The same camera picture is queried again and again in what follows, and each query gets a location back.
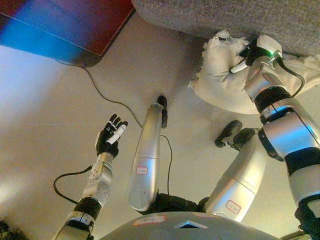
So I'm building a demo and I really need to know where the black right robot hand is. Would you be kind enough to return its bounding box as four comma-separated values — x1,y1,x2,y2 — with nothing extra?
229,34,283,74

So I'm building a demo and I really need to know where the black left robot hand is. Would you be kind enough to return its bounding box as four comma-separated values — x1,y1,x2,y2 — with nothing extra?
95,113,129,159

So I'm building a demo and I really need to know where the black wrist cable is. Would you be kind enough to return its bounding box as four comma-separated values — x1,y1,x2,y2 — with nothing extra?
273,51,306,98
53,165,93,205

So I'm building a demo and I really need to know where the silver robot leg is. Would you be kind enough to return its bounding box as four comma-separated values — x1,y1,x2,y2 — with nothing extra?
127,102,165,213
203,142,267,223

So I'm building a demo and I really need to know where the silver robot torso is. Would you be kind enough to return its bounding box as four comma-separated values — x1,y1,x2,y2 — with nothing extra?
99,192,281,240

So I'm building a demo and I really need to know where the black robot foot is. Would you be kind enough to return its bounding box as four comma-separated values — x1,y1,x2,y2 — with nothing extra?
156,94,168,130
214,120,256,152

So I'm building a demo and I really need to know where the black left robot foot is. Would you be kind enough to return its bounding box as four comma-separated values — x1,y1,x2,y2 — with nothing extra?
156,94,168,130

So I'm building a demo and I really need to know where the silver right robot leg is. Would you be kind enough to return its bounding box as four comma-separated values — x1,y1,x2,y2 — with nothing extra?
203,142,267,223

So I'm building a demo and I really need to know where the white frilled pillow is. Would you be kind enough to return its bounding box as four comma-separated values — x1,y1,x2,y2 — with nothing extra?
187,29,320,115

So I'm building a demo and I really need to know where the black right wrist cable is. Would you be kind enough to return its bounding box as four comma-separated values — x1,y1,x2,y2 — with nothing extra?
273,51,306,98

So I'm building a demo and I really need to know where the black right robot foot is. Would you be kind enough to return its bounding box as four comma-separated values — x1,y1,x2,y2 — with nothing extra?
214,120,256,152

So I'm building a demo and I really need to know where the thin black floor cable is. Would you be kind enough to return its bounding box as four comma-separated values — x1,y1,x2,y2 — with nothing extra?
56,58,174,196

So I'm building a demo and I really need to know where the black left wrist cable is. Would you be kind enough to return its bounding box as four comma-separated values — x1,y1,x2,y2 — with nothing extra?
53,165,93,205

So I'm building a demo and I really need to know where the grey fabric armchair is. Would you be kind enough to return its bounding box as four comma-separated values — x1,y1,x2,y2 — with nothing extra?
131,0,320,57

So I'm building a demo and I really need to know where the silver left robot leg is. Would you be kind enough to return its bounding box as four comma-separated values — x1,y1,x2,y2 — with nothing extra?
127,102,165,213

